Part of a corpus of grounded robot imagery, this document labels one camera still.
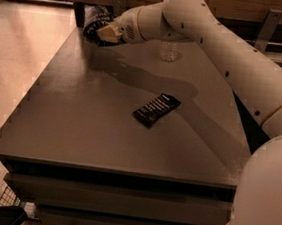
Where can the right grey metal bracket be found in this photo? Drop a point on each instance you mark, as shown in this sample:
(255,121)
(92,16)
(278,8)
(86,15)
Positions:
(267,30)

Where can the left grey metal bracket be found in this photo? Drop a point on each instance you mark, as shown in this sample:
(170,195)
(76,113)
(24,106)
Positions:
(119,6)

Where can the black snack bar wrapper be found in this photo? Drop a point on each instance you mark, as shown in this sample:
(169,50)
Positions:
(154,110)

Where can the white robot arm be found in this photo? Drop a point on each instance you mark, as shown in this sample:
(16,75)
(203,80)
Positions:
(255,79)

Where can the blue chip bag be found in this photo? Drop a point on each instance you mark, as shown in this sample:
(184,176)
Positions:
(96,17)

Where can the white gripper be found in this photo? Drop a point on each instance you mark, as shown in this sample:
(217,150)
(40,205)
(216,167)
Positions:
(127,29)

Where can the grey metal bracket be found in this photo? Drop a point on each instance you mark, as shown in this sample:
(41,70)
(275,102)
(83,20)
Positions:
(267,30)
(119,6)

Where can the wire mesh basket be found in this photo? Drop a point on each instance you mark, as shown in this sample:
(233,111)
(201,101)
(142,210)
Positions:
(9,198)

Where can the upper grey drawer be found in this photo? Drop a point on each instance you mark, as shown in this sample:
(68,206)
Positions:
(119,201)

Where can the clear plastic water bottle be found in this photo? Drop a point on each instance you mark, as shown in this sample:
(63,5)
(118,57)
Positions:
(169,51)

